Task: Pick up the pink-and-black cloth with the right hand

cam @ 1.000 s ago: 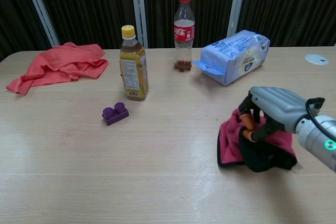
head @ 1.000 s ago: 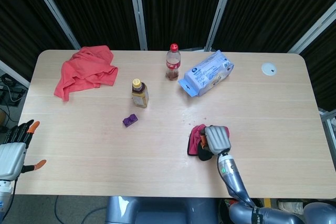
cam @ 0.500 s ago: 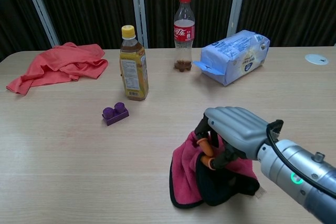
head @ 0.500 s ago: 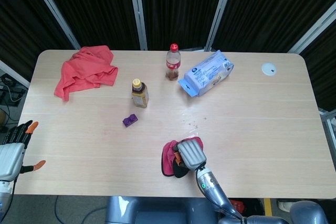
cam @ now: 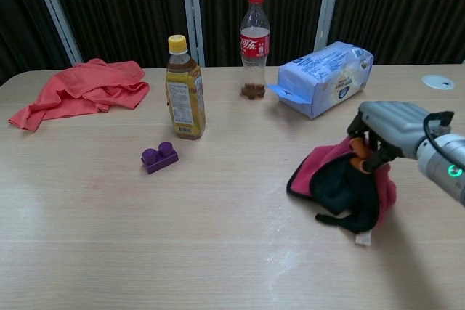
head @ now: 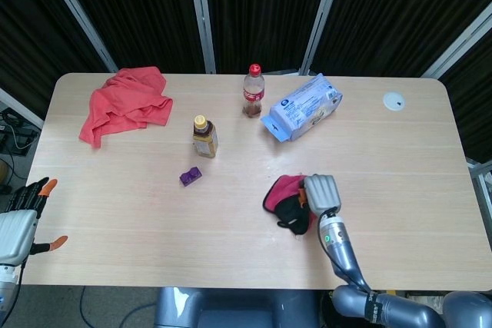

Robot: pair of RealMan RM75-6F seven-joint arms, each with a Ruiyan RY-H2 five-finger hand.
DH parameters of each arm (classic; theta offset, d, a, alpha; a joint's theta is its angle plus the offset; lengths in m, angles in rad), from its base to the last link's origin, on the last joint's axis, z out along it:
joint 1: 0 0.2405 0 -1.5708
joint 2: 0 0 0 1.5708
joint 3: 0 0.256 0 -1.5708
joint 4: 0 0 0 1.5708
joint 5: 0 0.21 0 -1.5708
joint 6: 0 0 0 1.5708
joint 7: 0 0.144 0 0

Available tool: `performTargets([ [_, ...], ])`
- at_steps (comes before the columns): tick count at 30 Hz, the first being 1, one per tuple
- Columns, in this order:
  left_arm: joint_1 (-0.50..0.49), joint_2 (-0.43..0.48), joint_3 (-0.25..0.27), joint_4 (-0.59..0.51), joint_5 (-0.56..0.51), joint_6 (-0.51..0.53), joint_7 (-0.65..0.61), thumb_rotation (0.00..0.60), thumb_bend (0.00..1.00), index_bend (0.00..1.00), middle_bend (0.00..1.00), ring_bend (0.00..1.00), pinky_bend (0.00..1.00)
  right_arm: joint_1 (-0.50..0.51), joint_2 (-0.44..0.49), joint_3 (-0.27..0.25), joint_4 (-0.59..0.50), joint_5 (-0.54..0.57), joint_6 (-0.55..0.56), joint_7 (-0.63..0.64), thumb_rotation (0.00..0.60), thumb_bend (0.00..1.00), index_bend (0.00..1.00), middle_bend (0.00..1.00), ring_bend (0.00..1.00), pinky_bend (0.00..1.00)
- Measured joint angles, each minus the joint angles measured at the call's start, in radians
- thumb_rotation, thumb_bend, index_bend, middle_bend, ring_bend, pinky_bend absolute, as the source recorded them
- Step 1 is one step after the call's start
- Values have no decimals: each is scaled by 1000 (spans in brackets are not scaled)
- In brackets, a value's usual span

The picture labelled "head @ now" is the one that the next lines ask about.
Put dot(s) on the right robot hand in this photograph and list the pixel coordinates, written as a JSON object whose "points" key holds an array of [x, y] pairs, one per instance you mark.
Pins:
{"points": [[322, 193]]}

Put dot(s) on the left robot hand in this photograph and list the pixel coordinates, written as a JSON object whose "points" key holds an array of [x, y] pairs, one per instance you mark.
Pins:
{"points": [[15, 230]]}

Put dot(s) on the pink and black cloth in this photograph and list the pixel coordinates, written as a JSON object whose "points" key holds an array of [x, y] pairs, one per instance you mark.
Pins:
{"points": [[282, 199]]}

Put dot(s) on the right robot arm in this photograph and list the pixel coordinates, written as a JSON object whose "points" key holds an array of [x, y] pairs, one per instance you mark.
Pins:
{"points": [[346, 259]]}

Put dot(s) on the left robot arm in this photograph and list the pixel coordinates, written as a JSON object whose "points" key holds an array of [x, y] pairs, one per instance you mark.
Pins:
{"points": [[5, 293]]}

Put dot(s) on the orange cloth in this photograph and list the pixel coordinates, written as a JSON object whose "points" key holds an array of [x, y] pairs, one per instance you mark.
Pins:
{"points": [[127, 105]]}

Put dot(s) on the blue white tissue pack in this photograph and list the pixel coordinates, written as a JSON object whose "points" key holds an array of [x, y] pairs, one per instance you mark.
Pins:
{"points": [[303, 111]]}

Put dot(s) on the red-capped cola bottle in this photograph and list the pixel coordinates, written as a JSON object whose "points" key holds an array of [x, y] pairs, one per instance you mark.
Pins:
{"points": [[253, 91]]}

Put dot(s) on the yellow-capped tea bottle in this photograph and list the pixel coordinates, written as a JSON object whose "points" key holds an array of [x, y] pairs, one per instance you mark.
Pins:
{"points": [[204, 140]]}

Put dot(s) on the purple toy building block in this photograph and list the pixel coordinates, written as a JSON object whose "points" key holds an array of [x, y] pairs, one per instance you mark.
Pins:
{"points": [[191, 176]]}

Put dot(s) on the grey robot torso base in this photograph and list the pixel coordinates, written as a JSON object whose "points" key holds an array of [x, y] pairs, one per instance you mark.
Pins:
{"points": [[230, 309]]}

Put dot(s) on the white metal rack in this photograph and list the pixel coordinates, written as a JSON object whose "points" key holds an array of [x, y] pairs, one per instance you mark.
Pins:
{"points": [[482, 186]]}

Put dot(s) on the black curtain panel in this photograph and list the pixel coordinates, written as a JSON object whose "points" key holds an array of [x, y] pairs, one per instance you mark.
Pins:
{"points": [[474, 105], [34, 24], [265, 5], [399, 13], [142, 9]]}

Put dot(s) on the grey partition frame post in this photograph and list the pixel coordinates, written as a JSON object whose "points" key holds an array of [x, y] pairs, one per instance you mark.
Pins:
{"points": [[19, 107], [323, 17], [77, 13], [457, 44], [203, 17]]}

